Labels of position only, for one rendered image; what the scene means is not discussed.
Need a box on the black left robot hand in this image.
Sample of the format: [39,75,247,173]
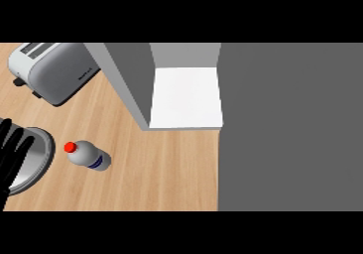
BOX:
[0,118,37,212]

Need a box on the red-capped water bottle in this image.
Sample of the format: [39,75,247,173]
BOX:
[64,139,113,172]

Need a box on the grey open cabinet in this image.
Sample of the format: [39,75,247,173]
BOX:
[83,43,226,132]

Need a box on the dark grey cabinet door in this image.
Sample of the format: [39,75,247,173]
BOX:
[218,43,363,212]

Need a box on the round silver metal pot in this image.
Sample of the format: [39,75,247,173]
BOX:
[0,115,58,197]

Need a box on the silver toaster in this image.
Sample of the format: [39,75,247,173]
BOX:
[8,43,102,108]

